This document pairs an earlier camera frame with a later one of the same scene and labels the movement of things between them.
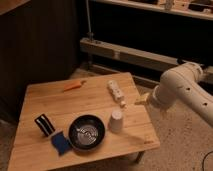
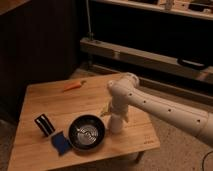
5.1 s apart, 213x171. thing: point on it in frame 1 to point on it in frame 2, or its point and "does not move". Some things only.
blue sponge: (60, 142) does not move
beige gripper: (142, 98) to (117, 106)
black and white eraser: (44, 124) does not move
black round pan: (86, 132) does not move
